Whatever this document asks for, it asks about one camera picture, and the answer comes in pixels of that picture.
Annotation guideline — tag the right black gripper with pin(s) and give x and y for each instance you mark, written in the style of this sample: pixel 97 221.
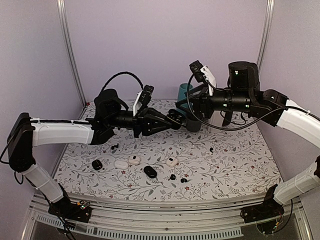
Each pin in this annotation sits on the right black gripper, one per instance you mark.
pixel 203 99

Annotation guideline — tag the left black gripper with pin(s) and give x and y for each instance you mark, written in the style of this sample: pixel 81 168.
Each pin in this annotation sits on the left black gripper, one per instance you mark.
pixel 145 121

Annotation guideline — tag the black earbud charging case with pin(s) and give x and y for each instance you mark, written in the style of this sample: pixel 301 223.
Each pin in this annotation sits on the black earbud charging case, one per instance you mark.
pixel 176 118

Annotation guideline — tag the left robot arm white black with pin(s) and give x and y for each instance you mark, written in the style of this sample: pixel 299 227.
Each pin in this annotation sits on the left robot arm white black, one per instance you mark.
pixel 110 112

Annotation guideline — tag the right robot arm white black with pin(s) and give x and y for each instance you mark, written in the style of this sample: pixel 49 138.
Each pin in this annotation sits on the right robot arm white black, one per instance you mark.
pixel 243 94

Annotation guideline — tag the cream open earbud case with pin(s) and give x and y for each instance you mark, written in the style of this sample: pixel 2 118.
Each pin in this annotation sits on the cream open earbud case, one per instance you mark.
pixel 172 162

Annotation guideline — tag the white open earbud case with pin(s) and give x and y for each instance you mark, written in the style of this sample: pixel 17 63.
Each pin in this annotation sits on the white open earbud case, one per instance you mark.
pixel 134 160

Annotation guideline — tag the black oval earbud case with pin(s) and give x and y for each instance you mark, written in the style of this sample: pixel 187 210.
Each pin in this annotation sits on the black oval earbud case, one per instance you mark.
pixel 150 172

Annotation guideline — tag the white closed earbud case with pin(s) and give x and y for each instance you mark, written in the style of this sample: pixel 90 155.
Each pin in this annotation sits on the white closed earbud case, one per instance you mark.
pixel 123 165

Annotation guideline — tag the black small earbud case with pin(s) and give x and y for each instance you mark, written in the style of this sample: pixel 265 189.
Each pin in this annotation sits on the black small earbud case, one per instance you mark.
pixel 97 165

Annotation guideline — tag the teal tall vase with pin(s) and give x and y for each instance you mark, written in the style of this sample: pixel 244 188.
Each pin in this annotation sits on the teal tall vase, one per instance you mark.
pixel 182 96

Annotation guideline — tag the dark grey mug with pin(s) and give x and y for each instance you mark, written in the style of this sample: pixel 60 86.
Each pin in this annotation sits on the dark grey mug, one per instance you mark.
pixel 192 124

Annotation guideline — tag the white ribbed vase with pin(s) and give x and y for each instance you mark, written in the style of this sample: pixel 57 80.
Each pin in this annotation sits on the white ribbed vase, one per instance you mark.
pixel 217 119

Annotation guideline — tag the black earbud pair left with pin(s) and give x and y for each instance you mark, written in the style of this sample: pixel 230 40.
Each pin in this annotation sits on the black earbud pair left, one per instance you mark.
pixel 113 147

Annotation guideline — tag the black hook earbud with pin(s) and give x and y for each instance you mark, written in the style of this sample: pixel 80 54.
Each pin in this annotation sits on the black hook earbud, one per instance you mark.
pixel 183 180

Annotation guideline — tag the floral patterned table mat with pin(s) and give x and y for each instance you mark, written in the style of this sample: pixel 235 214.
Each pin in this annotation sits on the floral patterned table mat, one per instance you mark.
pixel 241 164

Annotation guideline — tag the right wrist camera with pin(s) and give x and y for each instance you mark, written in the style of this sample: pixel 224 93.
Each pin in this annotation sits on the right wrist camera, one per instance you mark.
pixel 203 75

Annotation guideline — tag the right aluminium frame post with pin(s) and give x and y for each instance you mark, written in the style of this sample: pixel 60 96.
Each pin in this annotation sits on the right aluminium frame post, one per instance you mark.
pixel 268 18

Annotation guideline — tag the aluminium frame post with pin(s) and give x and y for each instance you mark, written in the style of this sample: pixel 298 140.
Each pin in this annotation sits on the aluminium frame post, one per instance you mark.
pixel 61 7
pixel 268 18

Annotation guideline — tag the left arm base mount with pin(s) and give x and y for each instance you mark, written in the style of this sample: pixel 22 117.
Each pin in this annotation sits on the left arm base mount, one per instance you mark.
pixel 71 211

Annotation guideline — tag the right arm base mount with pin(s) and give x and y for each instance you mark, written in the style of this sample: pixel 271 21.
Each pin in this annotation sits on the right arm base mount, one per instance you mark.
pixel 267 209

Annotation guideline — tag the left aluminium frame post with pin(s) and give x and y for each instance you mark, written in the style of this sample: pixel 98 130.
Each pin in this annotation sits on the left aluminium frame post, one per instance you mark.
pixel 61 7

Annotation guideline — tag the front aluminium rail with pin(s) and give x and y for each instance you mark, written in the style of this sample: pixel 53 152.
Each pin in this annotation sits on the front aluminium rail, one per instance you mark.
pixel 218 219

